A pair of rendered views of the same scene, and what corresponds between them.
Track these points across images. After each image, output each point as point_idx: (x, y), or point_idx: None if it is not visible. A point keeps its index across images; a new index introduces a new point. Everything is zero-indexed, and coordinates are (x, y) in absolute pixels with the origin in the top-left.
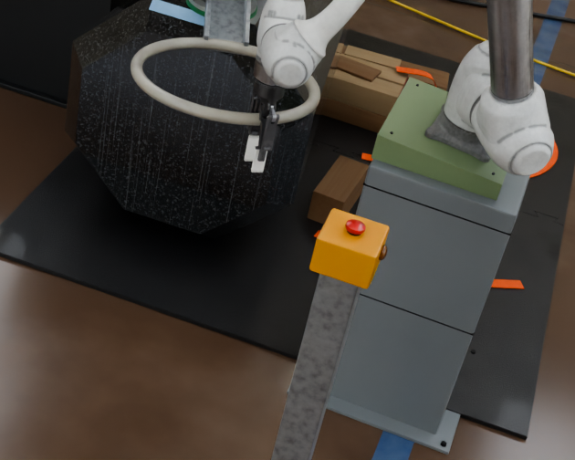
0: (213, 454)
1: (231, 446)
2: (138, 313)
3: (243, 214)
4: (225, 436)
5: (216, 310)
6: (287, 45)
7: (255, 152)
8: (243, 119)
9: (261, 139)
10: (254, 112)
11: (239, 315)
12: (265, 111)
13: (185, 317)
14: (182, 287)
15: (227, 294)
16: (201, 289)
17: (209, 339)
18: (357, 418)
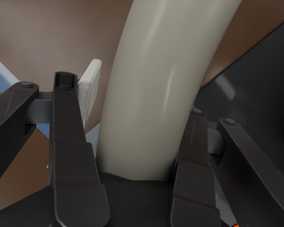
0: (93, 8)
1: (97, 26)
2: (263, 24)
3: None
4: (107, 28)
5: (234, 89)
6: None
7: (87, 75)
8: (126, 30)
9: (52, 105)
10: (241, 175)
11: (221, 104)
12: (17, 207)
13: (238, 60)
14: (272, 75)
15: (248, 107)
16: (263, 89)
17: (209, 69)
18: (92, 129)
